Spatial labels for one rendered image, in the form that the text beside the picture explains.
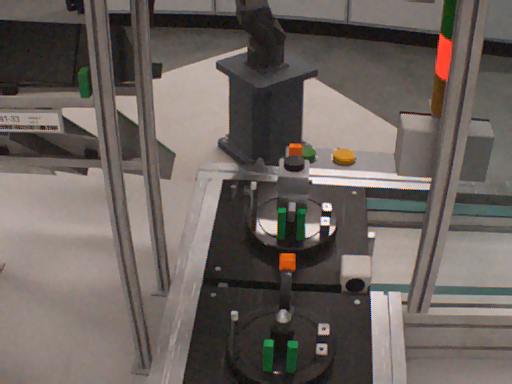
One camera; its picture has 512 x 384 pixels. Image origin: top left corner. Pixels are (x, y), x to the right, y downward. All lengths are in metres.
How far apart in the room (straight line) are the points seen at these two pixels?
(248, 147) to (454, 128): 0.66
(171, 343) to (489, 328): 0.46
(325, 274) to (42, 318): 0.46
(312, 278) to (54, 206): 0.57
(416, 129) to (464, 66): 0.11
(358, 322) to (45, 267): 0.57
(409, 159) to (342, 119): 0.75
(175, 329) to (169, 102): 0.81
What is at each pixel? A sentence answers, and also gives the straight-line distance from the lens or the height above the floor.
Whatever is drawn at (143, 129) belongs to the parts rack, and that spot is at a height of 1.17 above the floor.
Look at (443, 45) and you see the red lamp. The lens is 0.78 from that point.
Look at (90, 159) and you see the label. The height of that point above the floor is 1.11.
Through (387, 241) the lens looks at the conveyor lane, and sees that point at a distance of 1.15.
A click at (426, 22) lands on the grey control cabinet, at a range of 4.10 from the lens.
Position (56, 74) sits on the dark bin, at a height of 1.32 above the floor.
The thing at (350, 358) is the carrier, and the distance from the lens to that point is 0.89.
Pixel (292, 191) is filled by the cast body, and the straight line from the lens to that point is 1.00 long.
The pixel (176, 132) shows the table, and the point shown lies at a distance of 1.53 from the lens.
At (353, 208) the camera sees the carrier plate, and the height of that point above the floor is 0.97.
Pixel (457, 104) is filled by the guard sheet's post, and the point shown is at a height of 1.30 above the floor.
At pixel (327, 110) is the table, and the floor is 0.86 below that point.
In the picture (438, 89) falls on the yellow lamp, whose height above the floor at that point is 1.30.
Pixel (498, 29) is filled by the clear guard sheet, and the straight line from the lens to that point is 0.76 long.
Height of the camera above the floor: 1.65
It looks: 36 degrees down
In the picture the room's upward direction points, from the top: straight up
